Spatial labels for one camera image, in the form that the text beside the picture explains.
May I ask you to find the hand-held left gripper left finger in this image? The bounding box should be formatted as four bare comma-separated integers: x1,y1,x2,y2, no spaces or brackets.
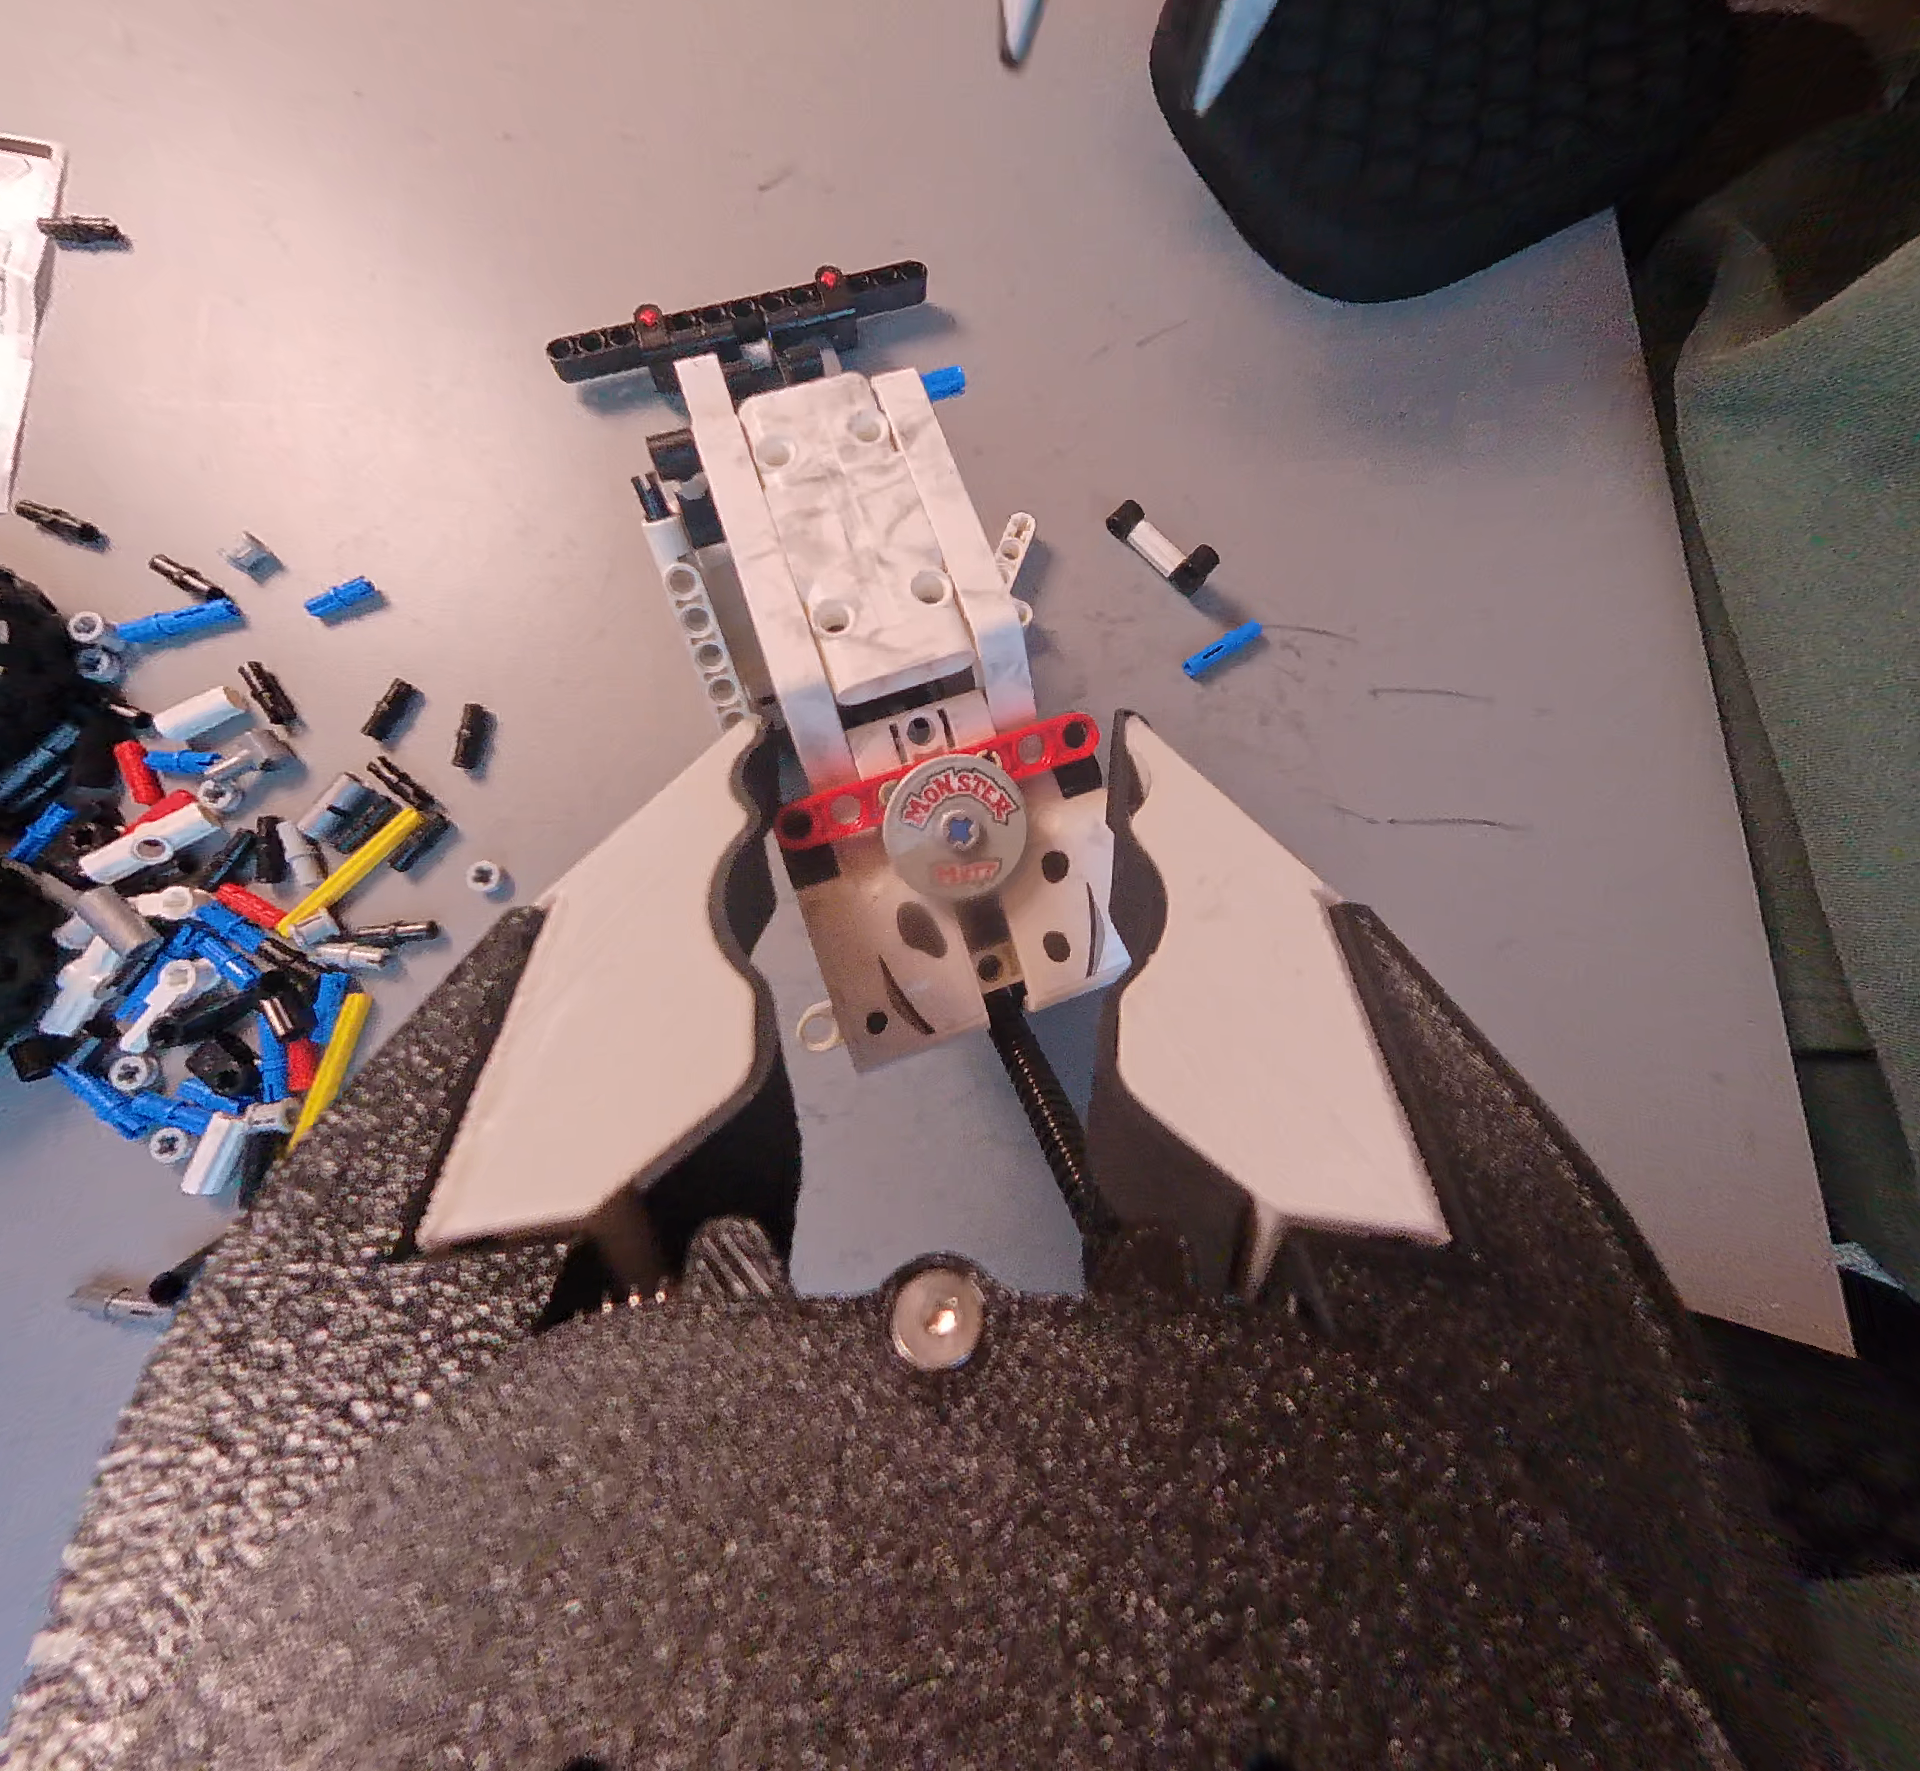
412,718,785,1300

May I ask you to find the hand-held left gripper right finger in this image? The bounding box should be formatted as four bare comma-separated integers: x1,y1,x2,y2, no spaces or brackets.
1085,712,1457,1308

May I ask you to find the white toy truck model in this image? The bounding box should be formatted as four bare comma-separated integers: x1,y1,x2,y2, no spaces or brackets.
546,256,1139,1075

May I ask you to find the grey desk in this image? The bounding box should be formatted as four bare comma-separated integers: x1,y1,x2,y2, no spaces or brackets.
0,0,1861,1359

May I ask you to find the pile of small brick parts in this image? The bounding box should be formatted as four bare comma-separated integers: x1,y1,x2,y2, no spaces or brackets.
0,498,512,1323

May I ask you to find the black and white axle piece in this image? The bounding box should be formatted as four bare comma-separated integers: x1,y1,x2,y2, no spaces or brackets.
1104,498,1225,598

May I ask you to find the black rubber toy tyre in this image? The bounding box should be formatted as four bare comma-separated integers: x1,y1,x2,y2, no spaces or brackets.
0,850,48,1043
0,561,88,820

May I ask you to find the white sticker sheet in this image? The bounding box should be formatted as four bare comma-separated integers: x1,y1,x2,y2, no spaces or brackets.
0,131,69,515

